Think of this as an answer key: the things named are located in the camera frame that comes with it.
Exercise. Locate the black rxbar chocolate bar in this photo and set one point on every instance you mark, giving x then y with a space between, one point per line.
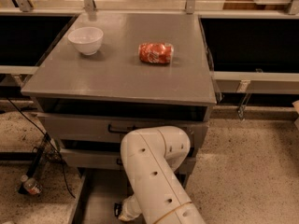
117 209

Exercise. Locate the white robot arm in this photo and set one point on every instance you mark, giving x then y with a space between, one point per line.
150 158

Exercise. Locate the grey open bottom drawer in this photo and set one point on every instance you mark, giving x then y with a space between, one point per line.
99 193

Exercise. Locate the grey middle drawer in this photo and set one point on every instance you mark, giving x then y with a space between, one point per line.
107 160

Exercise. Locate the grey top drawer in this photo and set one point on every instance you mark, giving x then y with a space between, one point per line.
94 128

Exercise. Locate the grey drawer cabinet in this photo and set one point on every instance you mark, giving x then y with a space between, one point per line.
115 83

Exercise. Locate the plastic bottle on floor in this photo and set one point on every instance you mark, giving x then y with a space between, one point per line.
31 185

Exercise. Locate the black stand on floor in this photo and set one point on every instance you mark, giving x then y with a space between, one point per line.
33 166

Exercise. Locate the crushed red soda can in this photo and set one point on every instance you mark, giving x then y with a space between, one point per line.
161 53

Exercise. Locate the white ceramic bowl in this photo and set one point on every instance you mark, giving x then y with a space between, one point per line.
86 40

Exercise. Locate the black middle drawer handle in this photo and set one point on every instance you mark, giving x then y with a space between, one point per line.
119 162

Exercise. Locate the black drawer handle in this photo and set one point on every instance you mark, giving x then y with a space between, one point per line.
119 162
111 129

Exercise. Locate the black top drawer handle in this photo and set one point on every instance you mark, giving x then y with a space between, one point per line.
111 129

